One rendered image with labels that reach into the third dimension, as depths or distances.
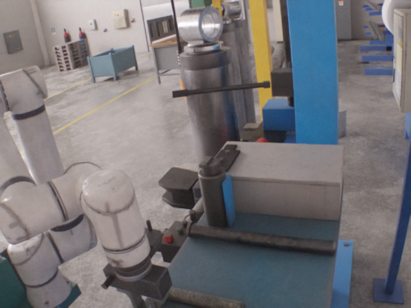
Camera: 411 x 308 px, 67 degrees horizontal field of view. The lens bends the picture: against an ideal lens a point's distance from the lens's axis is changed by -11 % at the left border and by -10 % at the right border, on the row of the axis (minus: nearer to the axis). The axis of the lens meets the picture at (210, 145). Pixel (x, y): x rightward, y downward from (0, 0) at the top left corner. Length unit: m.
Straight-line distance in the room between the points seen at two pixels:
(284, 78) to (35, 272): 1.16
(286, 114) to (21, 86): 1.06
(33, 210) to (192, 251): 0.46
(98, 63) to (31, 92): 8.42
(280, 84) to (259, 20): 2.70
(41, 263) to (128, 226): 0.80
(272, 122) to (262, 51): 2.50
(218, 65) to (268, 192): 0.60
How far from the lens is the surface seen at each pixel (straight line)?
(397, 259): 2.08
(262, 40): 3.99
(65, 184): 0.68
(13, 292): 1.54
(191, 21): 1.40
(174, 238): 1.09
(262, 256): 0.91
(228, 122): 1.46
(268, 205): 1.02
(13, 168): 0.76
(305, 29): 1.25
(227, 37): 2.75
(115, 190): 0.57
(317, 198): 0.98
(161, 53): 7.63
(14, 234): 0.68
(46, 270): 1.39
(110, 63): 9.32
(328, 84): 1.28
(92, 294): 2.52
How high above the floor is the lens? 1.68
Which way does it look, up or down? 24 degrees down
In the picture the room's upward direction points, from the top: 8 degrees counter-clockwise
